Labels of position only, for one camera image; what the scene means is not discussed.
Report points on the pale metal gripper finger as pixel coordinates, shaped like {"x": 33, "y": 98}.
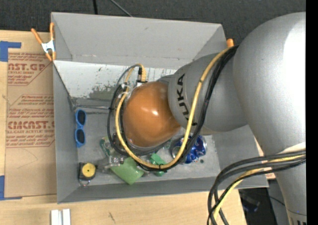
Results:
{"x": 116, "y": 160}

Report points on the light green plastic bottle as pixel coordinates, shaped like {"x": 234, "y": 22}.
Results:
{"x": 128, "y": 172}

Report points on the yellow and black tape measure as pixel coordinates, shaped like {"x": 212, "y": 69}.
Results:
{"x": 88, "y": 170}

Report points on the blue sunglasses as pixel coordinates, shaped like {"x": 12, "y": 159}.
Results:
{"x": 80, "y": 136}

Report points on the green plastic piece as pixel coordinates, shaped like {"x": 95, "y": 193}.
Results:
{"x": 156, "y": 160}

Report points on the crushed blue drink can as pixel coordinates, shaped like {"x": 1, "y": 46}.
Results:
{"x": 197, "y": 150}

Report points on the brown cardboard board, red print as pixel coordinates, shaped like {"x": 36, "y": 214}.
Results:
{"x": 29, "y": 164}

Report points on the grey metal bin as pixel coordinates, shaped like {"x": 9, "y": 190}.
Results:
{"x": 99, "y": 40}

